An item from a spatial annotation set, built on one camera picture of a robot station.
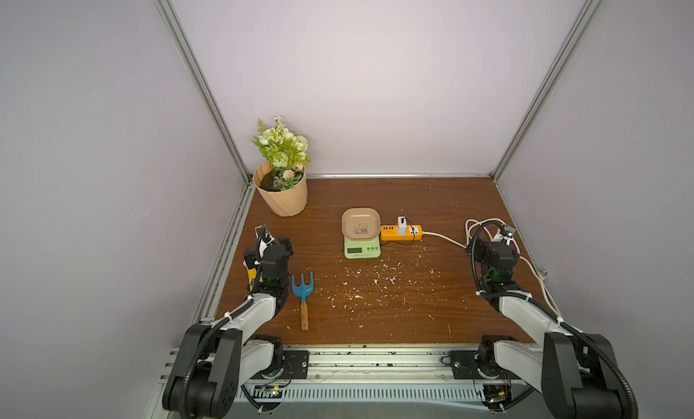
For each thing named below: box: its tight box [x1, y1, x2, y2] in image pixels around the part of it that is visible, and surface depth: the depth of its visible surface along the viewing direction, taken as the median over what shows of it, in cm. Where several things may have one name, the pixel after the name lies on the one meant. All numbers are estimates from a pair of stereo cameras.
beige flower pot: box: [253, 160, 309, 217], surface depth 100 cm
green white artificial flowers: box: [250, 115, 311, 192], surface depth 94 cm
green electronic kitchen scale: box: [343, 235, 382, 260], surface depth 97 cm
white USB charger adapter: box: [397, 215, 407, 236], surface depth 97 cm
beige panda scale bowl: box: [340, 207, 381, 241], surface depth 102 cm
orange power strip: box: [380, 224, 424, 242], surface depth 101 cm
